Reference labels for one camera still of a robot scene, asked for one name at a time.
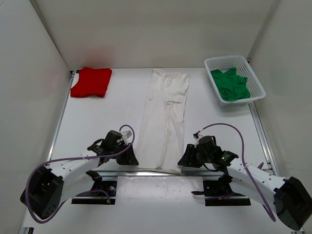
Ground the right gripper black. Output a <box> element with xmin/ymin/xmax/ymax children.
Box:
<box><xmin>178</xmin><ymin>144</ymin><xmax>213</xmax><ymax>168</ymax></box>

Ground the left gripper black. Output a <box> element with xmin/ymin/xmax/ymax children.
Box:
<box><xmin>111</xmin><ymin>142</ymin><xmax>139</xmax><ymax>165</ymax></box>

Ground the white t shirt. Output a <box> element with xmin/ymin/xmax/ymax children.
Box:
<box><xmin>135</xmin><ymin>69</ymin><xmax>190</xmax><ymax>174</ymax></box>

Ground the green t shirt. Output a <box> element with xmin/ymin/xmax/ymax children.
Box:
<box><xmin>211</xmin><ymin>68</ymin><xmax>251</xmax><ymax>101</ymax></box>

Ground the red t shirt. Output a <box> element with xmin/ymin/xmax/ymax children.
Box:
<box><xmin>70</xmin><ymin>67</ymin><xmax>112</xmax><ymax>98</ymax></box>

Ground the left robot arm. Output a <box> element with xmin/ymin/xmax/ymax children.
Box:
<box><xmin>20</xmin><ymin>128</ymin><xmax>139</xmax><ymax>224</ymax></box>

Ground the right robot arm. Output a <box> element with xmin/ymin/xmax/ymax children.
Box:
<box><xmin>178</xmin><ymin>136</ymin><xmax>312</xmax><ymax>231</ymax></box>

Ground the white plastic basket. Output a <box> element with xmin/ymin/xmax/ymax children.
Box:
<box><xmin>204</xmin><ymin>55</ymin><xmax>266</xmax><ymax>107</ymax></box>

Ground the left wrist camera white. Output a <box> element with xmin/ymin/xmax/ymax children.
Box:
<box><xmin>120</xmin><ymin>130</ymin><xmax>133</xmax><ymax>145</ymax></box>

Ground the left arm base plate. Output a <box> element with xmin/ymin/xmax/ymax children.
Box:
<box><xmin>71</xmin><ymin>171</ymin><xmax>117</xmax><ymax>205</ymax></box>

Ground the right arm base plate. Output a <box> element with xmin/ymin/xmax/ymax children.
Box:
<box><xmin>191</xmin><ymin>178</ymin><xmax>251</xmax><ymax>207</ymax></box>

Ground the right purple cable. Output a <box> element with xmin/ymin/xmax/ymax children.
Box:
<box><xmin>194</xmin><ymin>123</ymin><xmax>277</xmax><ymax>223</ymax></box>

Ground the purple cable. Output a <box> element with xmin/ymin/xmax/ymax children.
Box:
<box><xmin>25</xmin><ymin>124</ymin><xmax>136</xmax><ymax>224</ymax></box>
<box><xmin>194</xmin><ymin>123</ymin><xmax>277</xmax><ymax>223</ymax></box>

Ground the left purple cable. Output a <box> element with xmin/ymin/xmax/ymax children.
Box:
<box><xmin>25</xmin><ymin>124</ymin><xmax>136</xmax><ymax>224</ymax></box>

